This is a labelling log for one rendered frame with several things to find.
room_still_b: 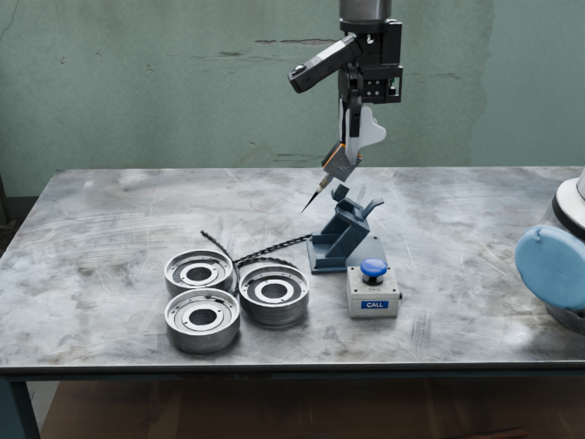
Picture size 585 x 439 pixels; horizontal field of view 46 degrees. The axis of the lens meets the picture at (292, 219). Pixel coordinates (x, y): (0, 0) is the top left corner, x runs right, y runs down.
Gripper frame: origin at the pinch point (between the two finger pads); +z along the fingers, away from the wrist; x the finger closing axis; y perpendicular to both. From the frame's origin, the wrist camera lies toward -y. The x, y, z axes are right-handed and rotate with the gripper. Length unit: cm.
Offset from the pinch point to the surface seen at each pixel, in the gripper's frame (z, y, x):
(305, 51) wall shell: 14, 17, 149
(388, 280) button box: 15.9, 4.2, -12.5
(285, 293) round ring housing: 18.6, -11.0, -9.4
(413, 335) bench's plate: 21.1, 6.2, -19.7
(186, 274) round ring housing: 17.2, -25.7, -4.0
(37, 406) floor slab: 94, -73, 64
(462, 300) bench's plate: 20.3, 16.0, -12.8
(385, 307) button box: 18.6, 3.0, -15.4
